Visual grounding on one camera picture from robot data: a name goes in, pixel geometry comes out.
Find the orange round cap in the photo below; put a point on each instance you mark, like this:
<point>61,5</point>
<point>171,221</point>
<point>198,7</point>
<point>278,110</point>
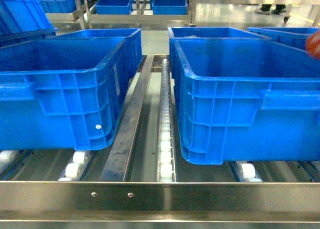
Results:
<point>312,45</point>

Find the steel shelf rack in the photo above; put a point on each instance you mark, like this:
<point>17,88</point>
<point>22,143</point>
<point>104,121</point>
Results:
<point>119,182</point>

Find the blue bin rear right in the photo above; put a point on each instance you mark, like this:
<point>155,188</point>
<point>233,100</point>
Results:
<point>179,33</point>

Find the white roller track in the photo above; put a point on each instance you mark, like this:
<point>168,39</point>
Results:
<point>165,143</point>

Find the blue bin rear left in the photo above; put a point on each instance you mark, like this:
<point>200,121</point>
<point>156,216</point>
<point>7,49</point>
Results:
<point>133,42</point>

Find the blue bin front right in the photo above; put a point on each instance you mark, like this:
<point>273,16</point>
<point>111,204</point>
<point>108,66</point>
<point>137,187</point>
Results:
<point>245,100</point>

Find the blue bin front left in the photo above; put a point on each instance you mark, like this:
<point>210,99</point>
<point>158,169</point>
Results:
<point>62,93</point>

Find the far blue bin left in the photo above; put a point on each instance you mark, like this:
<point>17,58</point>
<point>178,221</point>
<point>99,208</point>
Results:
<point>114,7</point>

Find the tilted blue bin left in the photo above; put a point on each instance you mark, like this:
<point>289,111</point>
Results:
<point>22,21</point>

